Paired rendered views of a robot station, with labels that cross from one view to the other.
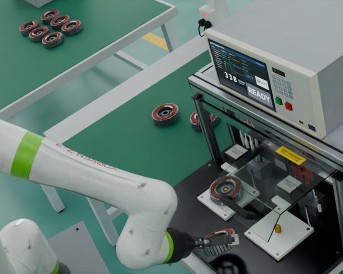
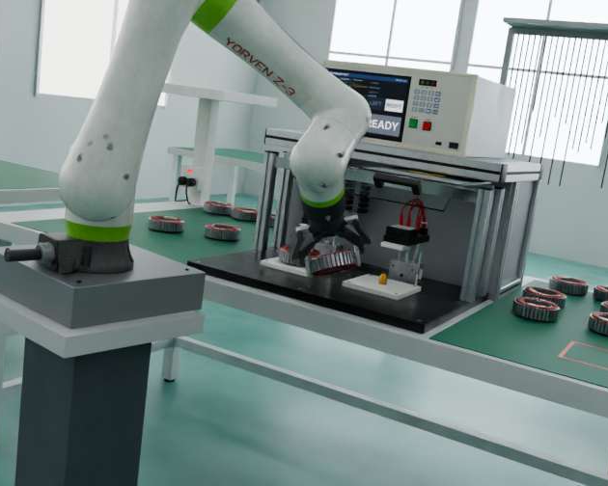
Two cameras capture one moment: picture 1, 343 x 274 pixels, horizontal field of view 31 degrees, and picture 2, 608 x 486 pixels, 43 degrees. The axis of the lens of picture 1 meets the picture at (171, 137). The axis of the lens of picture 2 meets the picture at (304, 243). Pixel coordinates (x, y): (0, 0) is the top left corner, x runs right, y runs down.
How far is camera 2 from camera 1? 1.49 m
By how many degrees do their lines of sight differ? 43
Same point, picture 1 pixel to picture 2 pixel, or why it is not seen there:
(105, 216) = not seen: outside the picture
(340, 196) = (483, 213)
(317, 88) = (476, 93)
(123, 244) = (315, 138)
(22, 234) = not seen: hidden behind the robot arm
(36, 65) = not seen: outside the picture
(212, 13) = (202, 170)
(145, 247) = (343, 147)
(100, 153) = not seen: hidden behind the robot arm
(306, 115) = (451, 130)
